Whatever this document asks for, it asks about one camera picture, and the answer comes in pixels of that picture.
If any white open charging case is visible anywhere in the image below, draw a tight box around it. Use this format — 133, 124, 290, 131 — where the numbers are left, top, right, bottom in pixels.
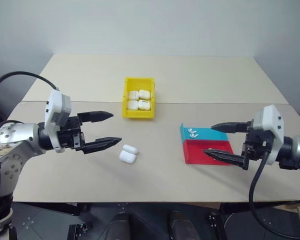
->
118, 144, 139, 165

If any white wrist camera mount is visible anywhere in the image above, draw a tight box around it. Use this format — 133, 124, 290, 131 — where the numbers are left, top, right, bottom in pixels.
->
44, 89, 72, 154
253, 104, 285, 166

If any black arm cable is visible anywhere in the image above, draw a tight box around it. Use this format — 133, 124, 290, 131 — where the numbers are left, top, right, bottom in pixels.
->
248, 129, 300, 239
0, 71, 59, 226

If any yellow plastic bin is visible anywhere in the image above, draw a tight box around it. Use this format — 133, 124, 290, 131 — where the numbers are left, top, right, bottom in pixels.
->
121, 76, 157, 122

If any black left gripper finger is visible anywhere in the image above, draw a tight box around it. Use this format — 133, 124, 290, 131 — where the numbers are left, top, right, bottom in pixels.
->
76, 136, 123, 155
77, 110, 115, 124

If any white closed charging case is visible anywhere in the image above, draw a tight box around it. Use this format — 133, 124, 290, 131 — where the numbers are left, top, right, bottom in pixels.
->
137, 99, 152, 112
128, 90, 141, 102
127, 100, 140, 112
138, 89, 152, 101

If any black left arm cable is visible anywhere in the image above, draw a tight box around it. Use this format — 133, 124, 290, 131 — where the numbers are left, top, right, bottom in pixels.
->
0, 71, 59, 226

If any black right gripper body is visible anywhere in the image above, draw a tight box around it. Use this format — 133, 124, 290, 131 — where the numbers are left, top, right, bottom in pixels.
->
241, 119, 270, 162

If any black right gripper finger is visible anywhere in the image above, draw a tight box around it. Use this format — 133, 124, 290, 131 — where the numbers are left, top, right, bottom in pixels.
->
202, 148, 250, 171
210, 121, 249, 134

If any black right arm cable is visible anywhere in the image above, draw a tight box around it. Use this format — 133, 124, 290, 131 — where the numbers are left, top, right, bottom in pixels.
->
248, 129, 300, 239

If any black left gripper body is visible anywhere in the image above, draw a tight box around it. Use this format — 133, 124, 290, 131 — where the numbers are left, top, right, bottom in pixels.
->
56, 115, 87, 152

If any blue and red sloped tray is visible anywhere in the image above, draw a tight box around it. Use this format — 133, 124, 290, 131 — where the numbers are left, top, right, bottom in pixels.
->
179, 122, 235, 166

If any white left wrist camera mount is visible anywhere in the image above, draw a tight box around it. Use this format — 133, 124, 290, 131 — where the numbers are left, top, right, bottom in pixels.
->
44, 89, 72, 154

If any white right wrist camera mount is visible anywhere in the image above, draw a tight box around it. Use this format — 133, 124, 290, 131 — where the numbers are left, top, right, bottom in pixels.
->
253, 104, 285, 166

